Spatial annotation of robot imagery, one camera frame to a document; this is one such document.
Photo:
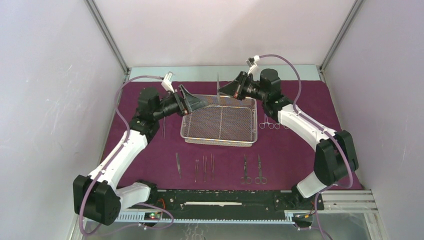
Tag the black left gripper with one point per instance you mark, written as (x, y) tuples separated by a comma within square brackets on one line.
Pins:
[(191, 102)]

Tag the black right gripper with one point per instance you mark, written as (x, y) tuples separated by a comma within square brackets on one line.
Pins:
[(236, 87)]

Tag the steel instrument tray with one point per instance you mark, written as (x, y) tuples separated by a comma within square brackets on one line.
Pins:
[(224, 122)]

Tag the steel forceps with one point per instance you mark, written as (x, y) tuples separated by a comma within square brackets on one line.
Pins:
[(245, 179), (266, 123), (260, 179)]

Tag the steel surgical scissors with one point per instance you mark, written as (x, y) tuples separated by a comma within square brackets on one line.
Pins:
[(278, 126)]

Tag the grey scalpel handle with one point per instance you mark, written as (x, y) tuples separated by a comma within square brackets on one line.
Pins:
[(178, 165)]

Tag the maroon surgical wrap cloth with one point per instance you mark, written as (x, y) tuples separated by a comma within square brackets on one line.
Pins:
[(285, 157)]

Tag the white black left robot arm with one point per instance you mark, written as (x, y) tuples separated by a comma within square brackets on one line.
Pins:
[(97, 196)]

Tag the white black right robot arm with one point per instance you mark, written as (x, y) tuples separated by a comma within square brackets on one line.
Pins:
[(335, 154)]

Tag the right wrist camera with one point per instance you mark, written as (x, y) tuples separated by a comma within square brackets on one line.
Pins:
[(269, 80)]

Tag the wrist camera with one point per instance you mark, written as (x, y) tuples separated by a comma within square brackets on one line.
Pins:
[(167, 82), (269, 80)]

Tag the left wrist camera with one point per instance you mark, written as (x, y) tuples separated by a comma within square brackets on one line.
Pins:
[(167, 82)]

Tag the right corner aluminium post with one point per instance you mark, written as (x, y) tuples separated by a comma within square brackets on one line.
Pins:
[(353, 12)]

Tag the corner aluminium post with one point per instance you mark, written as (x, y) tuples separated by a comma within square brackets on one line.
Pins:
[(105, 31), (353, 12)]

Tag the grey cable duct strip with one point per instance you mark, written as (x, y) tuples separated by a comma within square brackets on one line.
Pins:
[(138, 217)]

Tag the left corner aluminium post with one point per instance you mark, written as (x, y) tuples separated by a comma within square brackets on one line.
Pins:
[(105, 31)]

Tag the aluminium frame rail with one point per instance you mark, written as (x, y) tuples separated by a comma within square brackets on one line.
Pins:
[(179, 200)]

